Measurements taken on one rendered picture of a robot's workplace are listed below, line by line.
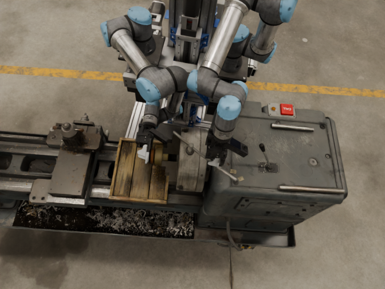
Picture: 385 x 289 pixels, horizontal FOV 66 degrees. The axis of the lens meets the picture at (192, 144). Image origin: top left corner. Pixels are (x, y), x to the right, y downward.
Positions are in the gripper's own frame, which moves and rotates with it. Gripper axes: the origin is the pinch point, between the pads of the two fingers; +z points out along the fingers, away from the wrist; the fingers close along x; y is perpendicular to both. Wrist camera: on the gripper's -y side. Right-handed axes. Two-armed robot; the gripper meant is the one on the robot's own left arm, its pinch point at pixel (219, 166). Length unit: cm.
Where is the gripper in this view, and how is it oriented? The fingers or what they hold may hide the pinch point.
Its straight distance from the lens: 125.7
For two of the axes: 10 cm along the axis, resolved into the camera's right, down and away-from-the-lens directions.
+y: -10.0, -0.8, -0.5
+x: -0.3, 7.6, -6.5
